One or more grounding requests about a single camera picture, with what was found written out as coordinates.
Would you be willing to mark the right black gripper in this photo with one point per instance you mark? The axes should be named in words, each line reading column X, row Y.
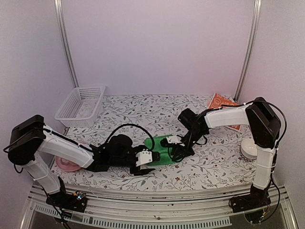
column 180, row 150

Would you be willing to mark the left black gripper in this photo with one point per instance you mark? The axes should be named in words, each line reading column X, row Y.
column 139, row 171

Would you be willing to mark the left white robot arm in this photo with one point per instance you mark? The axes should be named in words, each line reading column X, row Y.
column 33, row 136

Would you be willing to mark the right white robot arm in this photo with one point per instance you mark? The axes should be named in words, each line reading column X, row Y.
column 258, row 114

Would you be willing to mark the pink saucer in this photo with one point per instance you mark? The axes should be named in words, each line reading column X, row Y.
column 69, row 164

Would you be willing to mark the white plastic mesh basket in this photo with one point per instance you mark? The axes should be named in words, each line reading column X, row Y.
column 81, row 106

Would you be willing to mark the white ceramic bowl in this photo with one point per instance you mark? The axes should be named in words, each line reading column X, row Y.
column 248, row 149

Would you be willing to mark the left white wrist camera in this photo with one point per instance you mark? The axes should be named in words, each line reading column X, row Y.
column 145, row 157

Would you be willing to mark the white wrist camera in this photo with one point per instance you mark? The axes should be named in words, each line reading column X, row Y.
column 171, row 141
column 145, row 157

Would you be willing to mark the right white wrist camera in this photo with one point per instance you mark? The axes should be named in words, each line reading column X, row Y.
column 171, row 141

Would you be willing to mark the aluminium front rail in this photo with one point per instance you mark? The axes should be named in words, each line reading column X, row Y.
column 197, row 209

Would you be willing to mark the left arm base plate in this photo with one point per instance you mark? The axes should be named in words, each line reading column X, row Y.
column 67, row 201

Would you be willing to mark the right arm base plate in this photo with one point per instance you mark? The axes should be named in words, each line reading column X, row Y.
column 247, row 202

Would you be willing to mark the right aluminium frame post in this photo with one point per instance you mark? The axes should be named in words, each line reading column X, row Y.
column 249, row 49

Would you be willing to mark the aluminium frame post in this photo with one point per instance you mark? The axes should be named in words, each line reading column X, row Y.
column 65, row 42
column 249, row 49

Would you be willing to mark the left aluminium frame post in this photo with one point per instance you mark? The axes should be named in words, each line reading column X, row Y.
column 65, row 42

